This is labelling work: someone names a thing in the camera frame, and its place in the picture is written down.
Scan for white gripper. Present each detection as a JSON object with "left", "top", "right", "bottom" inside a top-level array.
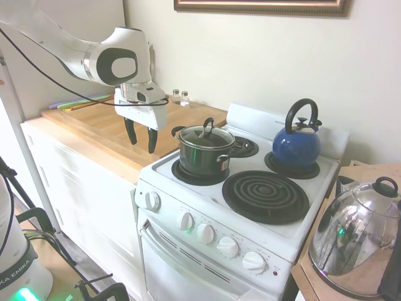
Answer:
[{"left": 113, "top": 87, "right": 169, "bottom": 154}]

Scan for glass pot lid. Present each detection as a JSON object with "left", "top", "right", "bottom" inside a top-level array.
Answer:
[{"left": 178, "top": 117, "right": 236, "bottom": 150}]

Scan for black cooking pot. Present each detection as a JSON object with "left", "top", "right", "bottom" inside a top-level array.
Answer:
[{"left": 171, "top": 125, "right": 236, "bottom": 177}]

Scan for wooden butcher block board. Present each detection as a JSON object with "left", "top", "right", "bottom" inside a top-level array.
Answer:
[{"left": 40, "top": 92, "right": 229, "bottom": 172}]

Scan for white stove knob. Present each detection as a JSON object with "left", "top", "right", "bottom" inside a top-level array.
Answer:
[
  {"left": 177, "top": 211, "right": 195, "bottom": 231},
  {"left": 216, "top": 236, "right": 240, "bottom": 259},
  {"left": 144, "top": 191, "right": 162, "bottom": 211},
  {"left": 196, "top": 223, "right": 217, "bottom": 245},
  {"left": 241, "top": 251, "right": 267, "bottom": 275}
]

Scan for green knife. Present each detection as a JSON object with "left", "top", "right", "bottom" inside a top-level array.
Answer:
[{"left": 57, "top": 95, "right": 112, "bottom": 111}]

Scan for orange knife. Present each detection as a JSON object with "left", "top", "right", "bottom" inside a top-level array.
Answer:
[{"left": 70, "top": 95, "right": 118, "bottom": 112}]

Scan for small coil burner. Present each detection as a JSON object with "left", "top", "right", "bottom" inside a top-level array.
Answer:
[
  {"left": 264, "top": 150, "right": 321, "bottom": 181},
  {"left": 171, "top": 156, "right": 231, "bottom": 186},
  {"left": 231, "top": 135, "right": 261, "bottom": 158}
]

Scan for colourful flat utensils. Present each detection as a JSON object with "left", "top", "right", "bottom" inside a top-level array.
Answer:
[{"left": 49, "top": 93, "right": 111, "bottom": 110}]

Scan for white kitchen cabinet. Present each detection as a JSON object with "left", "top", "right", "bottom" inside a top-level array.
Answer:
[{"left": 20, "top": 117, "right": 148, "bottom": 300}]

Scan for large coil burner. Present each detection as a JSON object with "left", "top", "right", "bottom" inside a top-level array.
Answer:
[{"left": 222, "top": 170, "right": 311, "bottom": 225}]

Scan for white electric stove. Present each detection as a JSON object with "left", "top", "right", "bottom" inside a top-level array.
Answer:
[{"left": 134, "top": 102, "right": 352, "bottom": 301}]

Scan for blue enamel kettle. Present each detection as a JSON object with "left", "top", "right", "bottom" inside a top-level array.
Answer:
[{"left": 271, "top": 98, "right": 323, "bottom": 168}]

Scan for wooden side table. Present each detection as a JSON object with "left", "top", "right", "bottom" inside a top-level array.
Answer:
[{"left": 291, "top": 159, "right": 401, "bottom": 301}]

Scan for shiny steel kettle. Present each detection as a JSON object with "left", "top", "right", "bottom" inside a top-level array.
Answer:
[{"left": 308, "top": 176, "right": 401, "bottom": 297}]

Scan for black cable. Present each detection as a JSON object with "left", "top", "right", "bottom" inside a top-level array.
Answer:
[{"left": 0, "top": 27, "right": 170, "bottom": 258}]

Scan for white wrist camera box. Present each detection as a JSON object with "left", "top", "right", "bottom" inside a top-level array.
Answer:
[{"left": 135, "top": 85, "right": 166, "bottom": 105}]

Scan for white oven door handle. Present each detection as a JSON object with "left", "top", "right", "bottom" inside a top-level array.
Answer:
[{"left": 139, "top": 220, "right": 251, "bottom": 299}]

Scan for gold picture frame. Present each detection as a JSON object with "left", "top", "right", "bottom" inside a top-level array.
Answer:
[{"left": 174, "top": 0, "right": 353, "bottom": 18}]

